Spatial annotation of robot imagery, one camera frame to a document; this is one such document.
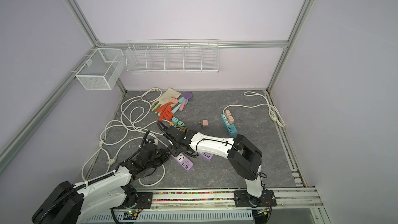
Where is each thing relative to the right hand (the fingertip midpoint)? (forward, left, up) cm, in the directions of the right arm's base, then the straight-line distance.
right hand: (174, 147), depth 84 cm
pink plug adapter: (+18, -16, -5) cm, 25 cm away
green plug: (+15, -2, 0) cm, 15 cm away
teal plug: (+17, +2, +1) cm, 17 cm away
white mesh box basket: (+42, +49, +20) cm, 67 cm away
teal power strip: (+15, -33, -5) cm, 36 cm away
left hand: (-3, +2, -5) cm, 6 cm away
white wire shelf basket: (+51, +1, +24) cm, 57 cm away
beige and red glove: (+34, +14, -6) cm, 37 cm away
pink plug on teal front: (+19, -33, -1) cm, 38 cm away
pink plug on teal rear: (+24, -31, -1) cm, 39 cm away
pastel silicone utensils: (+38, 0, -5) cm, 38 cm away
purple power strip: (-6, -6, -4) cm, 9 cm away
